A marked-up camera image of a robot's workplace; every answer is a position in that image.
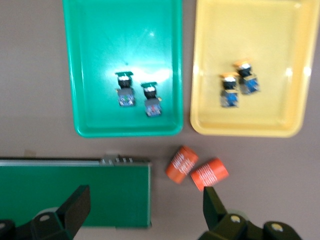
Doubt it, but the orange 4680 battery cylinder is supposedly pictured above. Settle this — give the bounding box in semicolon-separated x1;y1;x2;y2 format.
164;145;200;185
190;157;230;192

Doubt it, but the green conveyor belt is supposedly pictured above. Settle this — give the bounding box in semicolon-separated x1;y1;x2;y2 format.
0;154;153;229

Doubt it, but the yellow plastic tray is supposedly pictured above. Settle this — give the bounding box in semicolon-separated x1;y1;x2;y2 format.
189;0;320;138

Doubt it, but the green mushroom push button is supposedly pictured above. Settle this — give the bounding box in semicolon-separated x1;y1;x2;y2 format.
114;71;137;108
140;81;163;118

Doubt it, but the green plastic tray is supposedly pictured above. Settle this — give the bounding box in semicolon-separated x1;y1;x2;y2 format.
61;0;185;138

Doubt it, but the yellow mushroom push button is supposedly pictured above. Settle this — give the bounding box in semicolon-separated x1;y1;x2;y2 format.
232;57;261;96
218;71;241;109

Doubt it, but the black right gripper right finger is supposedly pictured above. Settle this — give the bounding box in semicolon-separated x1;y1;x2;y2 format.
198;186;262;240

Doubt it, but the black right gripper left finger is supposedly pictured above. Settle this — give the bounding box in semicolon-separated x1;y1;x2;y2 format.
17;184;91;240

